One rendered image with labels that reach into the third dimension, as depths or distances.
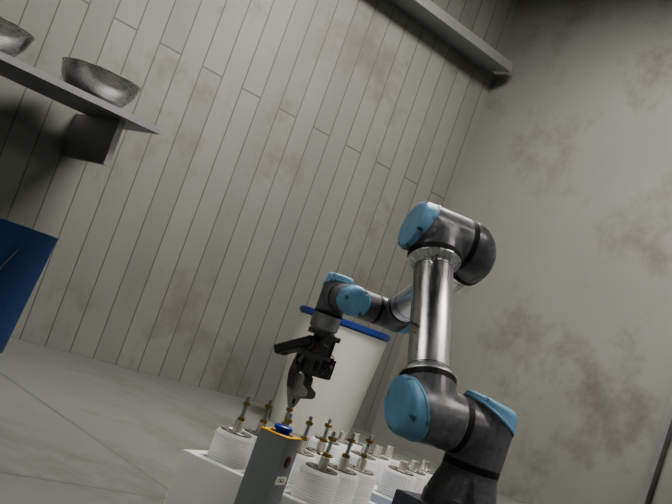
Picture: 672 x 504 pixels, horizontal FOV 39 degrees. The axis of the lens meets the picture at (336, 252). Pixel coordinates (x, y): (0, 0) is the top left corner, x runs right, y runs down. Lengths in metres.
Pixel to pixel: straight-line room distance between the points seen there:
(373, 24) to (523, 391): 2.40
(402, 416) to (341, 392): 3.08
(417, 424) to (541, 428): 3.86
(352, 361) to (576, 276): 1.59
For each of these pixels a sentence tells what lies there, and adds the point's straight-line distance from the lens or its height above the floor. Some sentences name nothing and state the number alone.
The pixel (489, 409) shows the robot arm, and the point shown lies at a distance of 1.88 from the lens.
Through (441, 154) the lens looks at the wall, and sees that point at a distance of 6.41.
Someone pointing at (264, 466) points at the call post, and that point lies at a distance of 2.01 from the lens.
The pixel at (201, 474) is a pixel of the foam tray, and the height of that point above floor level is 0.14.
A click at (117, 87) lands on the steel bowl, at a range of 4.38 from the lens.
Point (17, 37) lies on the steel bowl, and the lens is 4.22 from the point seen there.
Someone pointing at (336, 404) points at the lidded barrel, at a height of 0.21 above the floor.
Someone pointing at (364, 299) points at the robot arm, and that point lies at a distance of 2.33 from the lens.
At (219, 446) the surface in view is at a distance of 2.24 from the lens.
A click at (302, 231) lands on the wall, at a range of 5.68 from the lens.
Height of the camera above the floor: 0.55
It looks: 5 degrees up
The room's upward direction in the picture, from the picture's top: 20 degrees clockwise
